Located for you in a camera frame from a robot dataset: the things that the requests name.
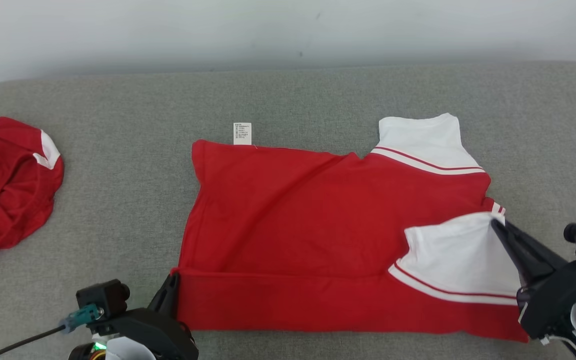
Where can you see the red basketball shorts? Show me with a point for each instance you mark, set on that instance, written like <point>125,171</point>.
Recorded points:
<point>8,200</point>

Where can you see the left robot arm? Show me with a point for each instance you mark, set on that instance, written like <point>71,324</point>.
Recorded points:
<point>128,352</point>

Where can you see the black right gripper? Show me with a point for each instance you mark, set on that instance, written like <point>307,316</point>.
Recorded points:
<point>553,300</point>

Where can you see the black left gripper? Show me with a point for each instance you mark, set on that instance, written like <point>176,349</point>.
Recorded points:
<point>148,330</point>

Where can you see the red white basketball jersey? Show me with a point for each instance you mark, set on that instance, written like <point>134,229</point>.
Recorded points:
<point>293,225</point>

